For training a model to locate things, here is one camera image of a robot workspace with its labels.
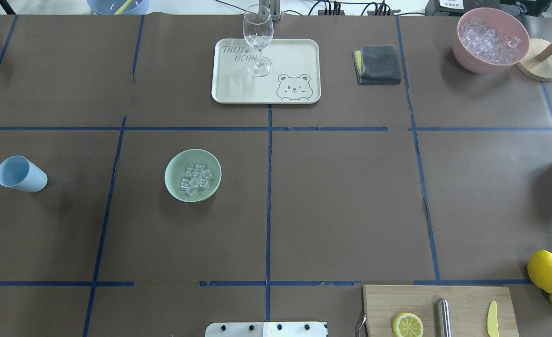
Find light green bowl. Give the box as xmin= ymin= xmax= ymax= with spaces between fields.
xmin=163 ymin=149 xmax=222 ymax=203

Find light blue plastic cup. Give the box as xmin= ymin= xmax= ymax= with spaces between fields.
xmin=0 ymin=155 xmax=49 ymax=193

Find ice cubes in green bowl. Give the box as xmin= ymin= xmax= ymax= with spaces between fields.
xmin=180 ymin=163 xmax=213 ymax=197

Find blue bowl with fork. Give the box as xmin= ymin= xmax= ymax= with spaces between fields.
xmin=87 ymin=0 xmax=150 ymax=15

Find pink bowl of ice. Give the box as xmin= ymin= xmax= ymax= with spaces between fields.
xmin=453 ymin=7 xmax=530 ymax=74

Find cream bear tray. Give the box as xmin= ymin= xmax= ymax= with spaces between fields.
xmin=211 ymin=38 xmax=321 ymax=104

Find grey yellow folded cloth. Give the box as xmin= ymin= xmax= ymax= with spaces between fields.
xmin=352 ymin=45 xmax=401 ymax=85

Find clear wine glass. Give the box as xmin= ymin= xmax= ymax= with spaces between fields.
xmin=243 ymin=4 xmax=274 ymax=77

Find half lemon slice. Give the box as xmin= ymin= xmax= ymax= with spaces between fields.
xmin=392 ymin=312 xmax=424 ymax=337

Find yellow plastic fork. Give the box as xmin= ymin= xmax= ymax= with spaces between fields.
xmin=114 ymin=0 xmax=138 ymax=15

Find wooden cutting board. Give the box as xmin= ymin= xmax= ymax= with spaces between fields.
xmin=358 ymin=285 xmax=521 ymax=337

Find yellow plastic knife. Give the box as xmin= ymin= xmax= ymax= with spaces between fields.
xmin=487 ymin=300 xmax=499 ymax=337

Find yellow lemon front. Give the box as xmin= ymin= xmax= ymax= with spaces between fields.
xmin=527 ymin=249 xmax=552 ymax=293

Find round wooden stand base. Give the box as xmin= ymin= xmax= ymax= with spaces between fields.
xmin=516 ymin=38 xmax=552 ymax=81

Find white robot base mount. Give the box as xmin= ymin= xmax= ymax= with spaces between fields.
xmin=205 ymin=321 xmax=329 ymax=337

